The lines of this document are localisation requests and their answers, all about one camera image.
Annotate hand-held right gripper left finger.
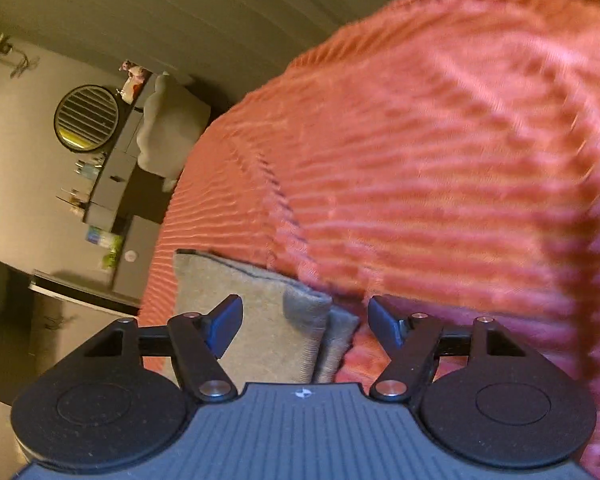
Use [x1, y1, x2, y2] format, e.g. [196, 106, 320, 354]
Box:
[82, 294, 244, 405]

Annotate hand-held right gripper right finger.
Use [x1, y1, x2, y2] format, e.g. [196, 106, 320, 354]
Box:
[368, 294, 524, 403]

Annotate grey pants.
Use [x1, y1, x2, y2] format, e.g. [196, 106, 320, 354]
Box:
[172, 248, 361, 386]

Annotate grey bedside cabinet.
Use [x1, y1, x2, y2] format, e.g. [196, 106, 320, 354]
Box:
[111, 214, 160, 297]

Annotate green leafy packet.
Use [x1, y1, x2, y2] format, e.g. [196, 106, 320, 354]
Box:
[102, 239, 124, 269]

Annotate white tower fan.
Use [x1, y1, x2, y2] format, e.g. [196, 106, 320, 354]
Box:
[29, 268, 142, 309]

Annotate pink ribbed blanket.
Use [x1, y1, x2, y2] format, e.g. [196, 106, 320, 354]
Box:
[139, 0, 600, 480]

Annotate grey vanity dresser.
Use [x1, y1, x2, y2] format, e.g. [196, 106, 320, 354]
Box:
[82, 101, 147, 227]

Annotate white shell-back chair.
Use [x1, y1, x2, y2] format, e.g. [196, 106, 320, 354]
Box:
[136, 70, 212, 192]

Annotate round black-framed mirror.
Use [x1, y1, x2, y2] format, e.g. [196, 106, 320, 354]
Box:
[53, 84, 121, 154]

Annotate pink plush toy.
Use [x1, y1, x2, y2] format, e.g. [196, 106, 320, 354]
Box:
[120, 59, 149, 82]

